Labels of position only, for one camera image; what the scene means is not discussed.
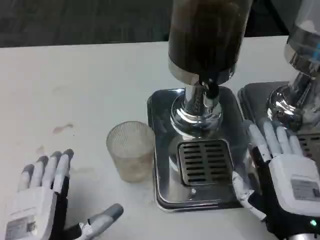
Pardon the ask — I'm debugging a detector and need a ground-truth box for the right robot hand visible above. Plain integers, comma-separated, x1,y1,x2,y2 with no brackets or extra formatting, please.
231,119,320,240

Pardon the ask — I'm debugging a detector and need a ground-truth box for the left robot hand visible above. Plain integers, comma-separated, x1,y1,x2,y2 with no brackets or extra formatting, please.
0,148,125,240

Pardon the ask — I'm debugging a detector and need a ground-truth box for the black dispenser tap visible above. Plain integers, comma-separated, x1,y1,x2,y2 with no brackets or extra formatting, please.
198,72,221,101

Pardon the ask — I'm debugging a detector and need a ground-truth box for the clear ribbed glass cup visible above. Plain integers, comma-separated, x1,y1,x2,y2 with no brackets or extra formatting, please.
105,120,157,183

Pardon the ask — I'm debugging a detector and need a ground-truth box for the drink dispenser with clear tank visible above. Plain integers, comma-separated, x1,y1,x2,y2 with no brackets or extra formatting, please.
266,0,320,133

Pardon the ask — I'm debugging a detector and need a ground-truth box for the drink dispenser with dark liquid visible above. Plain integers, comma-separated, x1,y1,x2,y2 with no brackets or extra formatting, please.
166,0,253,137

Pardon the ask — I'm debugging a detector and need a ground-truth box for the steel drip tray with grid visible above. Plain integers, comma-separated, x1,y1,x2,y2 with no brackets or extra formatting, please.
146,87,260,214

